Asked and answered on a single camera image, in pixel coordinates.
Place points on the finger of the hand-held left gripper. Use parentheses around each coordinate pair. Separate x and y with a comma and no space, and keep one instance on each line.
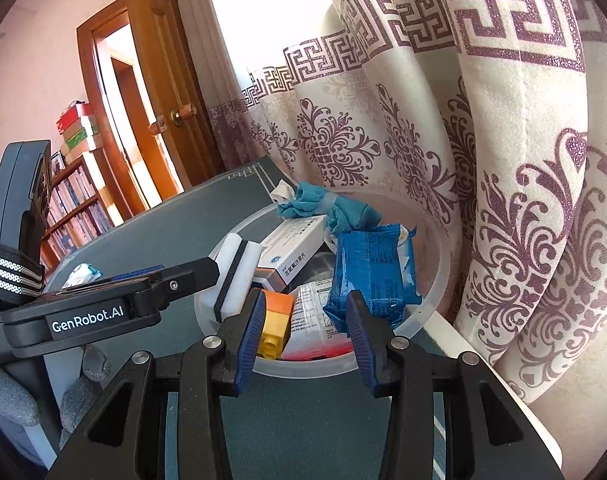
(123,276)
(188,280)

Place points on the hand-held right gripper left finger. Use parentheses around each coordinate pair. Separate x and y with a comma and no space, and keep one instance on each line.
(248,340)

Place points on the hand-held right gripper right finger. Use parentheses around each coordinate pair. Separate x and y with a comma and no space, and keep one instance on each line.
(361,345)

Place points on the orange yellow toy block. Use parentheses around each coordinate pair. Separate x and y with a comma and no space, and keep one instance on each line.
(276,320)

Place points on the white sponge black stripe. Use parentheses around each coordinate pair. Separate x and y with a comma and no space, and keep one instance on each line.
(228,270)

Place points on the clear plastic bowl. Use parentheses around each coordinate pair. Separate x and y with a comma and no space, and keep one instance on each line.
(308,367)

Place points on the white red printed packet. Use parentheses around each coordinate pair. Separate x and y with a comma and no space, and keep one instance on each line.
(308,310)

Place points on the blue plastic packet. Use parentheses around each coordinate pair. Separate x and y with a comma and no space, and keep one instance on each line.
(368,270)

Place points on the blue white medicine box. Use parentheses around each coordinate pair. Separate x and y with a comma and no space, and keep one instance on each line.
(293,240)

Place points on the person's left hand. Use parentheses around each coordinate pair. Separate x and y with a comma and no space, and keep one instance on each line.
(88,375)

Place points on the wooden bookshelf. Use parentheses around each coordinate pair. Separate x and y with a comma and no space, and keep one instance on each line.
(83,205)

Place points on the rows of books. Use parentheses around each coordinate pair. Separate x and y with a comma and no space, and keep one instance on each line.
(71,195)

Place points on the framed picture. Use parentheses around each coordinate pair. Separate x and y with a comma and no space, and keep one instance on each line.
(58,161)

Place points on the wooden door knob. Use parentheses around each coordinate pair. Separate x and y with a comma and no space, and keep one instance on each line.
(183,112)
(157,125)

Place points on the stack of coloured boxes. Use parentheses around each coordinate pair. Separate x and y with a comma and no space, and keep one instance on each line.
(78,125)

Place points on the wooden door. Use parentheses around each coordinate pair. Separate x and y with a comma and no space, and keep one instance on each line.
(158,35)

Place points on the cream patterned curtain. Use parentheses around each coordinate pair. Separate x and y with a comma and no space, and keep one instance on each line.
(483,110)

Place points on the wooden door frame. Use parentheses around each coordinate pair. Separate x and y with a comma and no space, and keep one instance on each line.
(91,85)

